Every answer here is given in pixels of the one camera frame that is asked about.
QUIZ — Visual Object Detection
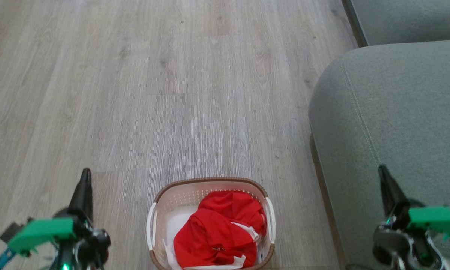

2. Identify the red garment with white trim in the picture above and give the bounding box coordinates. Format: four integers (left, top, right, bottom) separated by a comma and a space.
173, 208, 262, 270

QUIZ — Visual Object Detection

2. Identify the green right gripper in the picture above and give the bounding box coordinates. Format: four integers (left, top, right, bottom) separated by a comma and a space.
373, 165, 450, 270

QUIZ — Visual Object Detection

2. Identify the white and brown laundry basket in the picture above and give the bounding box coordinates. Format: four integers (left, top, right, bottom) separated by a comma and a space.
146, 177, 276, 270

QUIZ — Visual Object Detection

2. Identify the red garment with white stripes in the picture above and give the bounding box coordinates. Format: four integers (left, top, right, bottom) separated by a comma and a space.
198, 190, 268, 237

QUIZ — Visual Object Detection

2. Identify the blue left cable connector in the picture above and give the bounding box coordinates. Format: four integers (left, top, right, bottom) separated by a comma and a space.
0, 248, 16, 270

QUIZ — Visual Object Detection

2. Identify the grey fabric sofa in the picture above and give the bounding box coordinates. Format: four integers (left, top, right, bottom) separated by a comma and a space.
308, 39, 450, 270

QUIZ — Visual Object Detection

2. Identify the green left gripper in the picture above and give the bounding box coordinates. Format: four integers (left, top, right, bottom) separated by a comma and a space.
7, 168, 111, 270

